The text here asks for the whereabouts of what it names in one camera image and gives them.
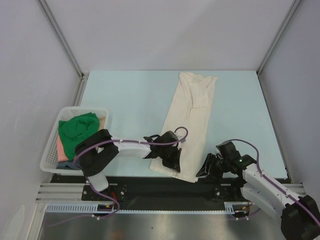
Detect white slotted cable duct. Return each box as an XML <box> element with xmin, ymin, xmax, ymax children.
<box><xmin>46</xmin><ymin>202</ymin><xmax>248</xmax><ymax>215</ymax></box>

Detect right aluminium corner post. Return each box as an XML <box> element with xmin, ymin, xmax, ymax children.
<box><xmin>256</xmin><ymin>0</ymin><xmax>303</xmax><ymax>77</ymax></box>

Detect aluminium corner post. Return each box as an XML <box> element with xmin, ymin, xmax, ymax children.
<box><xmin>256</xmin><ymin>0</ymin><xmax>303</xmax><ymax>77</ymax></box>
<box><xmin>36</xmin><ymin>0</ymin><xmax>84</xmax><ymax>79</ymax></box>

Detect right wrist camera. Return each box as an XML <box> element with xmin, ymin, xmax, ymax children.
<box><xmin>216</xmin><ymin>140</ymin><xmax>241</xmax><ymax>162</ymax></box>

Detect white plastic laundry basket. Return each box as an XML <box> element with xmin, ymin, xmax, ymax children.
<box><xmin>39</xmin><ymin>106</ymin><xmax>110</xmax><ymax>176</ymax></box>

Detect green t shirt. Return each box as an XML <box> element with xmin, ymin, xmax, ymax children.
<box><xmin>58</xmin><ymin>112</ymin><xmax>100</xmax><ymax>161</ymax></box>

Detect beige t shirt in basket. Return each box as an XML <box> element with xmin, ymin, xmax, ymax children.
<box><xmin>98</xmin><ymin>117</ymin><xmax>108</xmax><ymax>131</ymax></box>

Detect pink t shirt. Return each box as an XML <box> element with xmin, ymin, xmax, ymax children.
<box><xmin>56</xmin><ymin>135</ymin><xmax>69</xmax><ymax>162</ymax></box>

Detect aluminium frame rail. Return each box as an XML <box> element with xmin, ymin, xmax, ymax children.
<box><xmin>34</xmin><ymin>182</ymin><xmax>311</xmax><ymax>205</ymax></box>

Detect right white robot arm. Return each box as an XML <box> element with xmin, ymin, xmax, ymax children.
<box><xmin>196</xmin><ymin>153</ymin><xmax>320</xmax><ymax>240</ymax></box>

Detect left aluminium corner post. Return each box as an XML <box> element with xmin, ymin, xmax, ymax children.
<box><xmin>36</xmin><ymin>0</ymin><xmax>84</xmax><ymax>79</ymax></box>

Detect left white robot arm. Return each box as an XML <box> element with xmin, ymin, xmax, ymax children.
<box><xmin>73</xmin><ymin>126</ymin><xmax>189</xmax><ymax>200</ymax></box>

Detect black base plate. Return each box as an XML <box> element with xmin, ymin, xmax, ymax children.
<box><xmin>50</xmin><ymin>174</ymin><xmax>258</xmax><ymax>214</ymax></box>

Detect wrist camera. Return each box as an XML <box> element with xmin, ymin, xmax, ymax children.
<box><xmin>143</xmin><ymin>130</ymin><xmax>189</xmax><ymax>147</ymax></box>
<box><xmin>216</xmin><ymin>140</ymin><xmax>241</xmax><ymax>162</ymax></box>

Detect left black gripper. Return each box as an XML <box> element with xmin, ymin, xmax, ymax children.
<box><xmin>158</xmin><ymin>146</ymin><xmax>181</xmax><ymax>173</ymax></box>

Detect cream t shirt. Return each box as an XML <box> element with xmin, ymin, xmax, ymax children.
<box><xmin>149</xmin><ymin>72</ymin><xmax>218</xmax><ymax>183</ymax></box>

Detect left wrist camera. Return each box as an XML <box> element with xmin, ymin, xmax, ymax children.
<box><xmin>143</xmin><ymin>130</ymin><xmax>189</xmax><ymax>147</ymax></box>

